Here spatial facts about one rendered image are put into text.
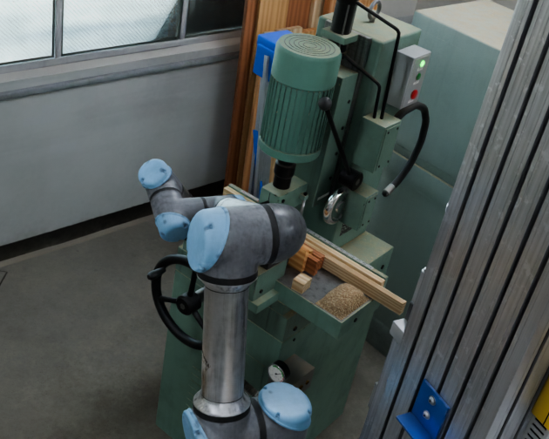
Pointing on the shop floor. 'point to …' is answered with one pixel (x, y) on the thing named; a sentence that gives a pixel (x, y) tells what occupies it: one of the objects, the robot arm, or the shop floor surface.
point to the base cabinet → (321, 343)
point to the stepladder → (260, 175)
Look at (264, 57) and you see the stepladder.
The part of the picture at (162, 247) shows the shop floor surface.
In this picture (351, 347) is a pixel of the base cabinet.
